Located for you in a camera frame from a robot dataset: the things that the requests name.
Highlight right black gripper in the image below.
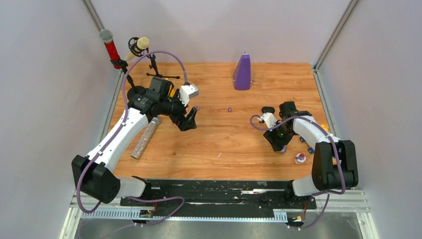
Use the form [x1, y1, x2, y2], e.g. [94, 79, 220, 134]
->
[263, 121, 294, 152]

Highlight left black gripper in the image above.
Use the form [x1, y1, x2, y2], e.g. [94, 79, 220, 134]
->
[159, 89, 197, 131]

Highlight black earbud charging case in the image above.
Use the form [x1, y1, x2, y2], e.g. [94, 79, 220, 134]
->
[261, 106, 275, 114]

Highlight lavender oval charging case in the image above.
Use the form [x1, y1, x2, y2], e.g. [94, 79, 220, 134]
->
[278, 147, 287, 154]

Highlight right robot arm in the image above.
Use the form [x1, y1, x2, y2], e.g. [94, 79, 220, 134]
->
[258, 101, 359, 208]

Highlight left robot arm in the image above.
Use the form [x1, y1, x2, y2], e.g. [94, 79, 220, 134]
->
[71, 77, 199, 206]

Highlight small red white toy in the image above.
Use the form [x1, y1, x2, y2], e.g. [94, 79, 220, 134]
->
[295, 153, 307, 164]

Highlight colourful toy truck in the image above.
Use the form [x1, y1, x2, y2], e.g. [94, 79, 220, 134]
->
[299, 124, 330, 154]

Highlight yellow green toy block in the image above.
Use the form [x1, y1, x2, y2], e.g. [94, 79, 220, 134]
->
[165, 78, 175, 98]

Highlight silver glitter microphone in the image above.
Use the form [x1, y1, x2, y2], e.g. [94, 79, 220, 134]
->
[130, 116, 161, 160]

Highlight black round-base mic stand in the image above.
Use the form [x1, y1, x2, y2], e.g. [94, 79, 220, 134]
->
[110, 59, 146, 100]

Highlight purple metronome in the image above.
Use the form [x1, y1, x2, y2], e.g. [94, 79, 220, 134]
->
[233, 53, 251, 91]

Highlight beige condenser microphone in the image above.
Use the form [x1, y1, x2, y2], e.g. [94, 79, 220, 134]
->
[125, 37, 149, 62]

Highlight red microphone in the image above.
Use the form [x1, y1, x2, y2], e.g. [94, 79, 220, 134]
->
[99, 29, 121, 69]

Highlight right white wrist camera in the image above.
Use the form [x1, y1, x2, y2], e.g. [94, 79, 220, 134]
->
[258, 112, 277, 130]

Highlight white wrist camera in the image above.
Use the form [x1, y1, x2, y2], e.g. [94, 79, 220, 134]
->
[258, 112, 277, 130]
[179, 84, 199, 107]

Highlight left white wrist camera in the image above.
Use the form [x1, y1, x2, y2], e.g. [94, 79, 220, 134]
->
[179, 84, 199, 107]

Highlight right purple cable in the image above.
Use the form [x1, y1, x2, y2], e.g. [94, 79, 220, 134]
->
[249, 115, 347, 230]

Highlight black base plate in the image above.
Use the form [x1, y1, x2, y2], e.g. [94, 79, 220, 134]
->
[120, 178, 317, 219]

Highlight slotted cable duct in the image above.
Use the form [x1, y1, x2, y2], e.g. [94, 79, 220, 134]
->
[81, 208, 288, 222]

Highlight aluminium frame rail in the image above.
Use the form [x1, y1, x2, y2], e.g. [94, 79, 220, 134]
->
[71, 185, 126, 209]

